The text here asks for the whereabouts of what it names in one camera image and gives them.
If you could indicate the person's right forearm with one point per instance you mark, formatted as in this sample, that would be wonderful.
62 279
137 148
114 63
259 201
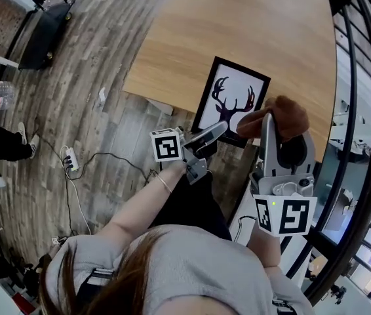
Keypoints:
265 248

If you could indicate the framed deer antler picture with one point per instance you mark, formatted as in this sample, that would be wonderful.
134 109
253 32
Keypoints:
234 87

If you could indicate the white power strip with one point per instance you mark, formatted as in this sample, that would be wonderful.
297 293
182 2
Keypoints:
70 159

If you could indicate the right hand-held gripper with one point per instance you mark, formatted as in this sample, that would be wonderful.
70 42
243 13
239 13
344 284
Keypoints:
293 215

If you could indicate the white table leg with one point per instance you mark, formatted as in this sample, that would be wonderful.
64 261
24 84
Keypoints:
161 107
241 205

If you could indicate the black platform trolley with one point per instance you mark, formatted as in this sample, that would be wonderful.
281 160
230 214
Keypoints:
41 34

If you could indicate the person's black trousers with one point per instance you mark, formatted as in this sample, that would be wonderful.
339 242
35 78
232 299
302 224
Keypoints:
192 205

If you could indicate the person's grey shirt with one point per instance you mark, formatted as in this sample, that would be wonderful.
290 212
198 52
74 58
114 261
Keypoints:
188 274

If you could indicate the brown cloth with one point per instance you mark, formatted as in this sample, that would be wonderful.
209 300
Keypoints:
284 117

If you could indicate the person's left forearm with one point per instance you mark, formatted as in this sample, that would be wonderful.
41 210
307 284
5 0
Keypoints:
139 205

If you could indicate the white paper scrap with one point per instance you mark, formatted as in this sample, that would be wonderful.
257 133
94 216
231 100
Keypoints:
102 95

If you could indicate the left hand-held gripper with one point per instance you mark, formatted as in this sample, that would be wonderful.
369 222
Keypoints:
167 144

